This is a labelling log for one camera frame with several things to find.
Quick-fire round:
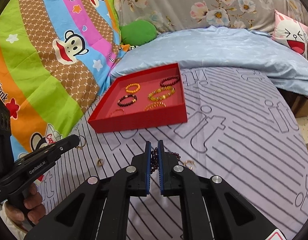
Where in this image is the colourful cartoon monkey quilt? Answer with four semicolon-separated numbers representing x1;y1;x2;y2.
0;0;121;159

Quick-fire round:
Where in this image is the yellow cat-eye bead bracelet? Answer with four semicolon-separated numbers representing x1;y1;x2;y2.
147;86;176;103

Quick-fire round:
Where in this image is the green plush cushion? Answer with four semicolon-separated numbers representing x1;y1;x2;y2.
120;20;157;46

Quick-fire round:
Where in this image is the orange bead bracelet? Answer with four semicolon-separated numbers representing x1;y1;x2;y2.
125;82;142;94

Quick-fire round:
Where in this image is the grey line-pattern bed sheet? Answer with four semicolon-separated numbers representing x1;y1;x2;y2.
39;67;308;239

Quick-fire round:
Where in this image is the gold flower ring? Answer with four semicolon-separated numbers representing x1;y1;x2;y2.
76;134;87;151

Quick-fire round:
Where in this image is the white sleeve forearm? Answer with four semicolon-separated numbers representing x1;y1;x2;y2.
0;204;27;240

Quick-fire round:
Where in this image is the gold hoop earring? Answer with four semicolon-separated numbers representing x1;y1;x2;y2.
97;158;104;167

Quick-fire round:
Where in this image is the black bead bracelet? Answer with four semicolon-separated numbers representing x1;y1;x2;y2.
117;94;138;107

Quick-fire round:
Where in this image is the small gold ring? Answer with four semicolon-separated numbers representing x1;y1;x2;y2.
182;159;197;171

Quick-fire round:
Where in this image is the garnet multi-strand bead bracelet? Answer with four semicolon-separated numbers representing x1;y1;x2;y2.
150;146;182;174

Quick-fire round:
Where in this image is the pink laughing cat pillow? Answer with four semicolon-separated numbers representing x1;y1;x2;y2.
272;10;308;58

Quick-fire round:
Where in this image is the grey floral pillow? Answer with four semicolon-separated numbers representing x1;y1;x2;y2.
114;0;308;33

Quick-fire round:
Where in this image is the light blue blanket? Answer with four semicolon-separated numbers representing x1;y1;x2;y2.
110;26;308;96

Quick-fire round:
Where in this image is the dark red bead bracelet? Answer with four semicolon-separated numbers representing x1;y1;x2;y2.
159;74;182;88

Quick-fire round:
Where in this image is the red jewelry tray box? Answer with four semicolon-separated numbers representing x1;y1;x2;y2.
88;63;187;133

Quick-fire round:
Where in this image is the left hand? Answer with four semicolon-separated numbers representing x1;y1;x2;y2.
6;183;46;225

